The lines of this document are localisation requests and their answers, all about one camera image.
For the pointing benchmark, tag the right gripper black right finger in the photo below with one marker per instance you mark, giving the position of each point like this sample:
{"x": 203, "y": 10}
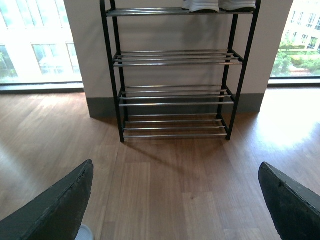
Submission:
{"x": 294, "y": 209}

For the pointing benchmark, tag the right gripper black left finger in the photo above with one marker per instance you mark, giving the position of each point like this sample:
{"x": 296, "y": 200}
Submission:
{"x": 55, "y": 214}

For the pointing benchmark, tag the grey knit sneaker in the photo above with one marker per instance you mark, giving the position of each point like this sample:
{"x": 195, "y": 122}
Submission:
{"x": 200, "y": 5}
{"x": 237, "y": 5}

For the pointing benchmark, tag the black metal shoe rack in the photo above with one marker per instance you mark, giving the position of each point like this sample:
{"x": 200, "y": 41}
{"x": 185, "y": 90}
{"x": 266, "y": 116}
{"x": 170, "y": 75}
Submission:
{"x": 176, "y": 73}

